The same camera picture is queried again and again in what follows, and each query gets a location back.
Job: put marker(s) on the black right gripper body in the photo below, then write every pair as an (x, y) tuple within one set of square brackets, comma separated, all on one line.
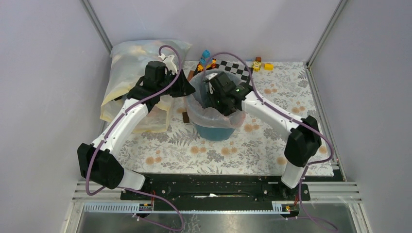
[(217, 101)]

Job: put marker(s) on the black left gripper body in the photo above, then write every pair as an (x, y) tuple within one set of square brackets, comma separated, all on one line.
[(169, 77)]

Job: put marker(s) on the pink plastic trash bag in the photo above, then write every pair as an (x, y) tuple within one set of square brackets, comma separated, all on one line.
[(198, 105)]

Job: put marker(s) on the teal plastic trash bin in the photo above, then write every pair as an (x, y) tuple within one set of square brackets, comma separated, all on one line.
[(214, 134)]

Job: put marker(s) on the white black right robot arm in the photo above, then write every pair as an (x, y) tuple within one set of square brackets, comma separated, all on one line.
[(301, 134)]

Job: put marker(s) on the brown block behind bin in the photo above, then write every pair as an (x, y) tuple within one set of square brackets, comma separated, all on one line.
[(191, 74)]

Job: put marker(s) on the black white checkerboard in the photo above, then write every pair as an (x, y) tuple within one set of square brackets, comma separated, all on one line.
[(239, 70)]

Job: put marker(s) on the small brown wooden block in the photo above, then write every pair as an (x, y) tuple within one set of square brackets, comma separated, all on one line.
[(185, 117)]

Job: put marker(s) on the large translucent yellow-trimmed bag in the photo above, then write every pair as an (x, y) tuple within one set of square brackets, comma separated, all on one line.
[(129, 60)]

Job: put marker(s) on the blue toy figure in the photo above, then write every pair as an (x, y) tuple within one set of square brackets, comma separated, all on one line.
[(206, 62)]

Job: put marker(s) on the yellow toy figure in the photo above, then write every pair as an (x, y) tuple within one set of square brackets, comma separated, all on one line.
[(256, 66)]

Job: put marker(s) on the yellow toy block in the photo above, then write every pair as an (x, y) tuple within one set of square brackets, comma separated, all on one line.
[(268, 66)]

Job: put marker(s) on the floral patterned table mat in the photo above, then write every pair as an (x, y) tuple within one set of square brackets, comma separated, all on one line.
[(253, 148)]

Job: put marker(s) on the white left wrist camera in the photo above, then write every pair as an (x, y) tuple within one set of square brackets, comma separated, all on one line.
[(169, 61)]

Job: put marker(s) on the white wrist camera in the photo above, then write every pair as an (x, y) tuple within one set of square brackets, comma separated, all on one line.
[(169, 61), (209, 77)]

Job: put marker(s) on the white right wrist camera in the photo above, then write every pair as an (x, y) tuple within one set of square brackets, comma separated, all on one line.
[(209, 77)]

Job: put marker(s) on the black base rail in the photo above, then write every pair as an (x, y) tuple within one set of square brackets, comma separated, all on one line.
[(219, 192)]

